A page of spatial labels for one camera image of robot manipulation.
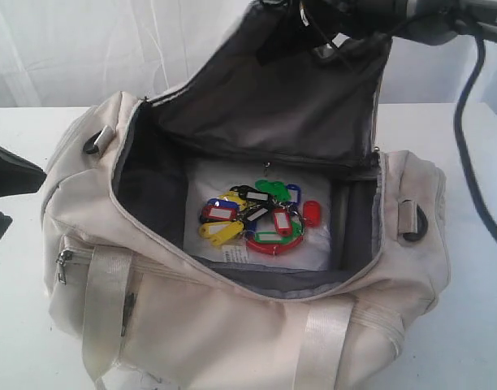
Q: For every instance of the beige duffel bag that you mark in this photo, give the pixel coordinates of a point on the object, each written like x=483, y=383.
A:
x=114, y=206

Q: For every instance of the white backdrop curtain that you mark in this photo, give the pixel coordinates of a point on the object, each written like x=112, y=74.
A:
x=77, y=53

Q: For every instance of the colourful key tag bunch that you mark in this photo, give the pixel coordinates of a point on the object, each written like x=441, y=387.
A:
x=270, y=216

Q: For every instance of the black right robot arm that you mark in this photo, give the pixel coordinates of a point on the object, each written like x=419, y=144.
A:
x=431, y=23

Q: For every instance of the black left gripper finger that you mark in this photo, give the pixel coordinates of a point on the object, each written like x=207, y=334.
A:
x=17, y=176

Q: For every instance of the white plastic pouch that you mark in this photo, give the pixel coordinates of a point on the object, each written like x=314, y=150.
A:
x=209, y=178

